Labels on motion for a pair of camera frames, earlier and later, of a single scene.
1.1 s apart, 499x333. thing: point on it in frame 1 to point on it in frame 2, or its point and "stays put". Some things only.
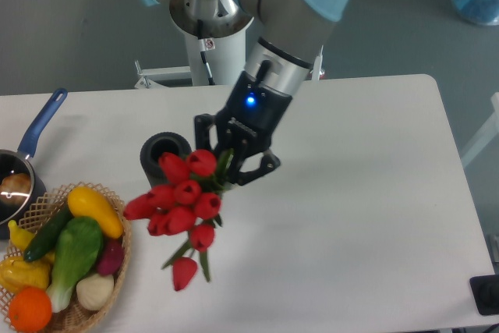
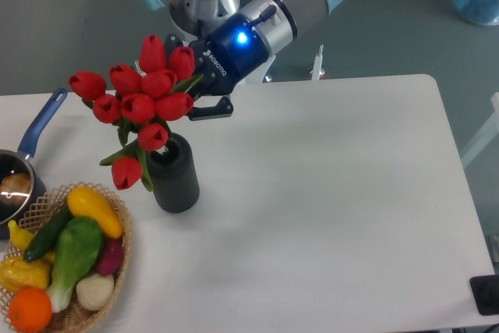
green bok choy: (78, 243) stays put
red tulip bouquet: (185, 202) to (140, 102)
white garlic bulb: (93, 292) stays put
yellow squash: (84, 202) stays put
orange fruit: (30, 309) stays put
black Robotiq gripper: (253, 113) to (228, 58)
